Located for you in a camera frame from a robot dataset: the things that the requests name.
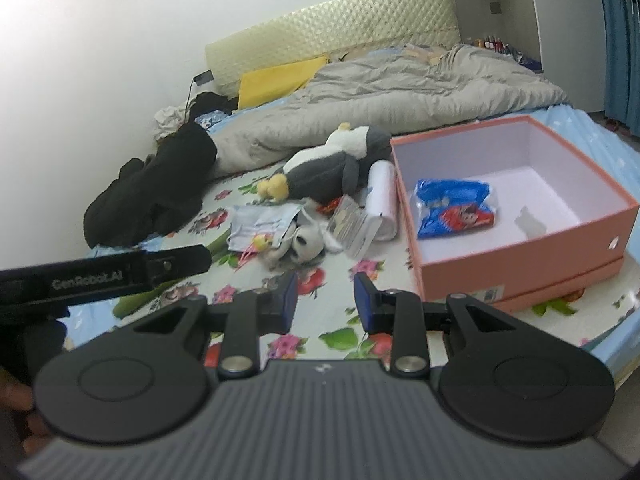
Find clear labelled plastic packet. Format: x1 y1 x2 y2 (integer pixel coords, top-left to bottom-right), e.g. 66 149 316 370
328 195 382 260

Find small panda plush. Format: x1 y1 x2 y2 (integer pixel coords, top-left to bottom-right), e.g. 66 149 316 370
260 222 343 270

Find blue surgical mask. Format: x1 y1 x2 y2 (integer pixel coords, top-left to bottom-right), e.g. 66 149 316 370
227 202 315 252

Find blue red snack bag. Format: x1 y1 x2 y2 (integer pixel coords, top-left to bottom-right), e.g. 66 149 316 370
411 179 498 240

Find red foil snack packet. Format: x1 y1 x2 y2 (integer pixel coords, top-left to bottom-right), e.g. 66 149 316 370
318 197 342 214

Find person's left hand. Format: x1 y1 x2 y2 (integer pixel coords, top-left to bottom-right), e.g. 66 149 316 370
1 370 51 456

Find green back massager brush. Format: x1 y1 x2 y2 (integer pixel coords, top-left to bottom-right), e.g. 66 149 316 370
112 229 230 320

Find black clothing pile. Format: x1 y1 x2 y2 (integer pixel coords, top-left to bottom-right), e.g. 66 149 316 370
84 92 238 248

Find floral bed sheet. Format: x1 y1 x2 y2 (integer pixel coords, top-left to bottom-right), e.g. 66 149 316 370
64 159 601 366

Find white spray can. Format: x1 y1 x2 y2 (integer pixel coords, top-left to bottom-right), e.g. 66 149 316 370
364 160 398 242

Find pink cardboard box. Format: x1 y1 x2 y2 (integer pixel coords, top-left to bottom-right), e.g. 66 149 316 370
392 117 639 300

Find white crumpled cloth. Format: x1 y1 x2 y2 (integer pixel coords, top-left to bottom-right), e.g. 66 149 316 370
152 104 186 143

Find grey white penguin plush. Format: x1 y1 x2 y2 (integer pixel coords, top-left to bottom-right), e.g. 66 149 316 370
257 122 392 205

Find yellow pillow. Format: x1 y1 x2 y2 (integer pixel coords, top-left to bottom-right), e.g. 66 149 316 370
238 55 329 110

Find grey duvet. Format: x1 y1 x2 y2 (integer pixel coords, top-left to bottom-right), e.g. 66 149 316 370
210 44 568 178

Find bottles on bedside shelf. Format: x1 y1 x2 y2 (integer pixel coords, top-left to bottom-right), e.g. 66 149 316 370
465 36 544 73

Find grey wardrobe cabinet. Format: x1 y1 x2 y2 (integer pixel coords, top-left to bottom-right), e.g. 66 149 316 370
454 0 606 113

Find blue curtain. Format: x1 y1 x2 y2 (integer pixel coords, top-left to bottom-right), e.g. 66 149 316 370
602 0 639 138

